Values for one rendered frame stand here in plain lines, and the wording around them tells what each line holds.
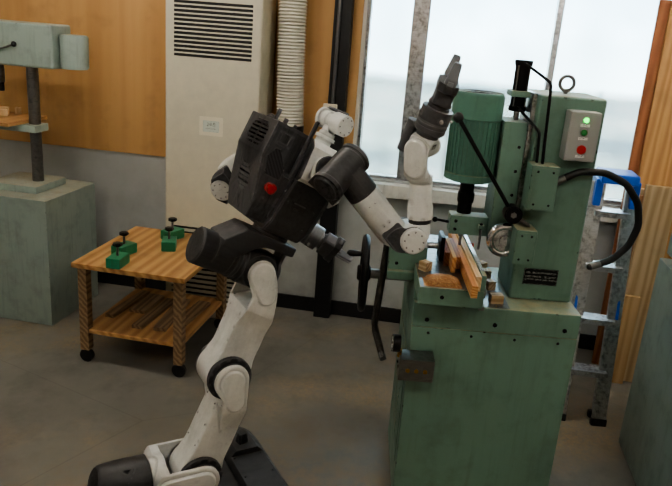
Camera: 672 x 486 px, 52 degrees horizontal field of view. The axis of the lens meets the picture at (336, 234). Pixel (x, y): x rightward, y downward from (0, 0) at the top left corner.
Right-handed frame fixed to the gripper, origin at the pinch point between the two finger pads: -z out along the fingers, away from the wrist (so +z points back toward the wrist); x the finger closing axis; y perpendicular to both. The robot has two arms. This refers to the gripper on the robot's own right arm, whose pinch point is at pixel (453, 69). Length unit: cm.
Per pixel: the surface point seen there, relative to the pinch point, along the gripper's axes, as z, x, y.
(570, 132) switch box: 13, 36, 46
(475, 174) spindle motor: 38, 40, 24
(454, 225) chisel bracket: 59, 41, 25
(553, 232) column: 47, 37, 57
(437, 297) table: 71, 9, 24
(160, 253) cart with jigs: 153, 106, -91
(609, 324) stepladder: 98, 88, 117
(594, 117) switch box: 6, 38, 51
